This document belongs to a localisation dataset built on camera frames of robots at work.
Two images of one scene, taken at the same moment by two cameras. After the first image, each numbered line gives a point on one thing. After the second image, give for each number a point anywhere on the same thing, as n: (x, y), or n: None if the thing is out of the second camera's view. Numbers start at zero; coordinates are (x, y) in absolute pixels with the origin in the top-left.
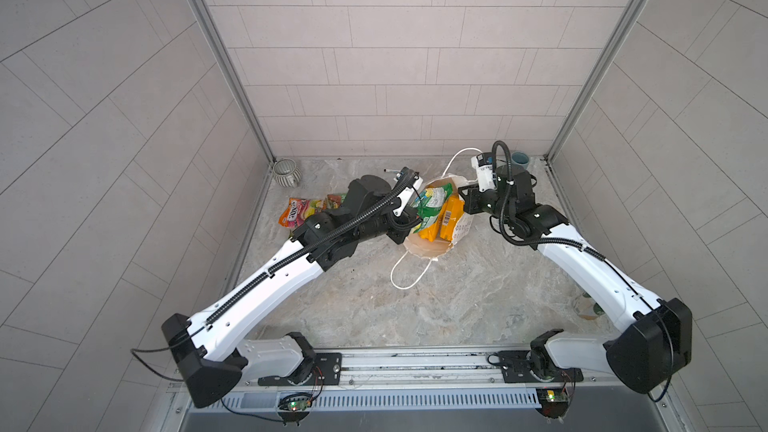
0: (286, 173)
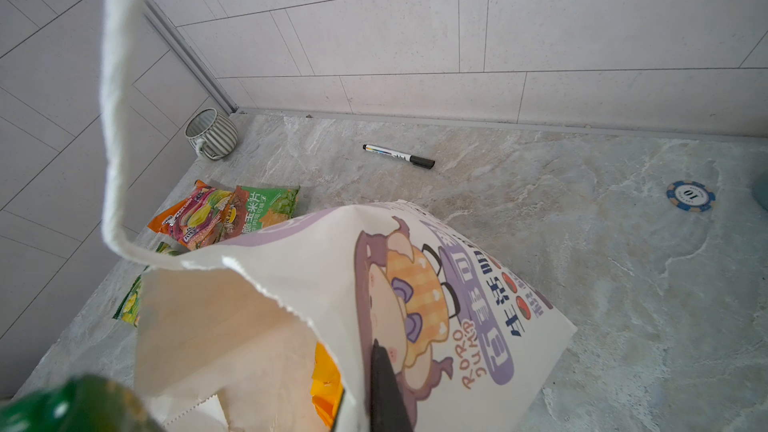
0: (211, 134)
